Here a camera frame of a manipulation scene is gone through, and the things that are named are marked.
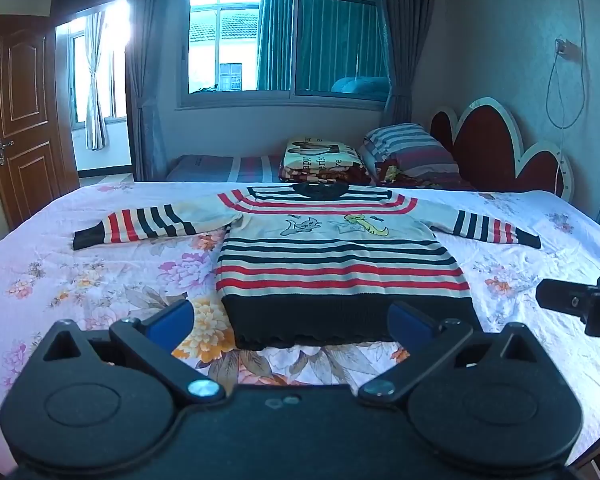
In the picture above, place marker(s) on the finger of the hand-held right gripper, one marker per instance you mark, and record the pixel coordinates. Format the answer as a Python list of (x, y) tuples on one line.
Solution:
[(560, 297)]

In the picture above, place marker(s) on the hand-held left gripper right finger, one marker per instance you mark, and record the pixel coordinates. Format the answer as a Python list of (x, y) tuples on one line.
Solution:
[(407, 324)]

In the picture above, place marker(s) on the brown wooden door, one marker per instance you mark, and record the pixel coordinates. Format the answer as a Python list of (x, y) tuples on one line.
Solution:
[(27, 125)]

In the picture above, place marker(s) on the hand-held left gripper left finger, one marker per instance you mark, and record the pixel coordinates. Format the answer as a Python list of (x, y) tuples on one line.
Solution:
[(172, 324)]

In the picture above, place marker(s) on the folded printed blanket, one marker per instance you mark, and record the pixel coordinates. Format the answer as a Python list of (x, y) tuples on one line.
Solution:
[(320, 160)]

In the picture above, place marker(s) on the sliding glass window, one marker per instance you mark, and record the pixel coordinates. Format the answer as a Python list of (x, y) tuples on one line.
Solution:
[(280, 40)]

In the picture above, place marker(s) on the red and white headboard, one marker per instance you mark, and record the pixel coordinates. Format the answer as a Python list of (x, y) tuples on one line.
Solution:
[(490, 145)]

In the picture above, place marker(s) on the grey curtain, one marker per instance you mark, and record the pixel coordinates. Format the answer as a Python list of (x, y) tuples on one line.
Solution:
[(147, 85), (405, 45)]

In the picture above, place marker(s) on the floral bed sheet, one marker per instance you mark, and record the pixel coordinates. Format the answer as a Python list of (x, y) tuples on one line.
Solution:
[(105, 270)]

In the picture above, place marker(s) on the striped pillow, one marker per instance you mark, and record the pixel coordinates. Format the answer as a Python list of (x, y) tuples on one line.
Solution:
[(410, 147)]

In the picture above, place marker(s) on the teal curtain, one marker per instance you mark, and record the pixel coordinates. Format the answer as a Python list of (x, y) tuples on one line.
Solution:
[(330, 35)]

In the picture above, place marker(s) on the white sheer curtain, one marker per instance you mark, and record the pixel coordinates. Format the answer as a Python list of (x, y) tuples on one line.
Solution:
[(94, 85)]

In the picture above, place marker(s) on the teal cushion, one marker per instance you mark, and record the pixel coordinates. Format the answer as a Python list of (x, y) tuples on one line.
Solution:
[(360, 87)]

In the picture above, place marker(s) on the red printed pillow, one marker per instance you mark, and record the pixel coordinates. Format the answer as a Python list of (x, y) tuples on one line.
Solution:
[(395, 174)]

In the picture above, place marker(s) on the wall socket with plug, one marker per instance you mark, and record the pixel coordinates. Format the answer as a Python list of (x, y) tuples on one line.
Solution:
[(562, 46)]

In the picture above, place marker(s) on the striped mattress sheet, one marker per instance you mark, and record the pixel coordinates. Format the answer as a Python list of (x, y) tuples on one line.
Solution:
[(215, 167)]

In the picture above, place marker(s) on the striped cartoon knit sweater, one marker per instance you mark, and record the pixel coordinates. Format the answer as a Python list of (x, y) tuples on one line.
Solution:
[(330, 255)]

